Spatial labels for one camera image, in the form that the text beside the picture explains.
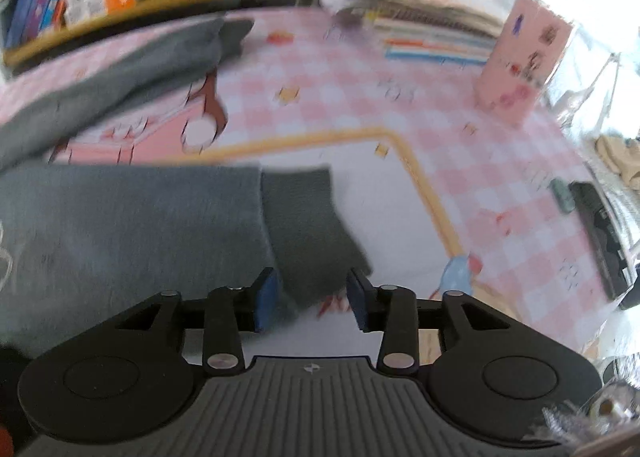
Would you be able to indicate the black device on table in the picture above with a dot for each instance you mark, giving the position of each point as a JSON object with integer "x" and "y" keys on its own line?
{"x": 620, "y": 275}

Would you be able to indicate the grey sweatpants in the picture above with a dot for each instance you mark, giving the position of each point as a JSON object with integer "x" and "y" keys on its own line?
{"x": 81, "y": 243}

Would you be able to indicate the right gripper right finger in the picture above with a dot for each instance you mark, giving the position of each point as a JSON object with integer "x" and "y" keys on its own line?
{"x": 392, "y": 311}

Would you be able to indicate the stack of magazines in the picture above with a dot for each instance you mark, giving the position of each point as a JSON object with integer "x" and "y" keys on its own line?
{"x": 462, "y": 31}

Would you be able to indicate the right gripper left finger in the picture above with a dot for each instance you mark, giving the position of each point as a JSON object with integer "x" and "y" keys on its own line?
{"x": 228, "y": 312}

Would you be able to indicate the pink checkered cartoon tablecloth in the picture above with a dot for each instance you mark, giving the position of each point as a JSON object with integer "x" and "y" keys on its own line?
{"x": 421, "y": 178}

